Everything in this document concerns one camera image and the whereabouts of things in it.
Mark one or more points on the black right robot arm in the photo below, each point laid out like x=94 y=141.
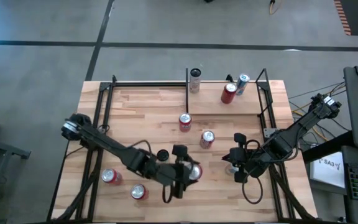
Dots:
x=294 y=132

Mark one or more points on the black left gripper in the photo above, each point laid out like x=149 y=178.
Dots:
x=174 y=174

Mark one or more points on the black table clamp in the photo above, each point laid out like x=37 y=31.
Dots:
x=114 y=78
x=229 y=78

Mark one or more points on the white Celsius can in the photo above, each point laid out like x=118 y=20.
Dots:
x=195 y=82
x=163 y=154

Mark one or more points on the red Fanta strawberry can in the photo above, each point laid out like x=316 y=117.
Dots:
x=196 y=172
x=185 y=122

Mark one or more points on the red Star Wars Coca-Cola can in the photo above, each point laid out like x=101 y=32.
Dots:
x=207 y=140

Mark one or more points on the white paper sign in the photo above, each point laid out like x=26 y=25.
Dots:
x=328 y=169

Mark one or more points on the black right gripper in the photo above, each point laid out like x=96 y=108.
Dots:
x=253 y=160

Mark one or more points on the black aluminium table frame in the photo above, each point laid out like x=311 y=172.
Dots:
x=154 y=84

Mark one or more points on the blue silver Red Bull can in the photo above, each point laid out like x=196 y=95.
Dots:
x=242 y=84
x=229 y=170

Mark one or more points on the silver mounting plate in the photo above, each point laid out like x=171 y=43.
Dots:
x=267 y=133

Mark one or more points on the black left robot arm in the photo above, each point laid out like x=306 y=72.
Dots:
x=110 y=144

